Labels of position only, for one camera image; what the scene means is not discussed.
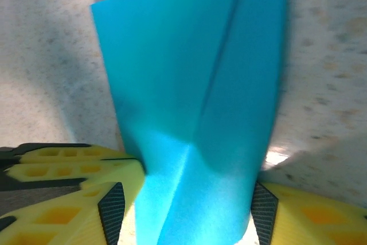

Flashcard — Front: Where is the blue square paper sheet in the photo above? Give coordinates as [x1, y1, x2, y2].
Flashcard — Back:
[89, 0, 290, 245]

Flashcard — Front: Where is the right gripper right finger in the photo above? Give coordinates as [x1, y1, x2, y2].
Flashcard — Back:
[251, 181, 367, 245]

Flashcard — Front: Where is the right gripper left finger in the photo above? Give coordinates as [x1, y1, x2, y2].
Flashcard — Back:
[0, 174, 143, 245]

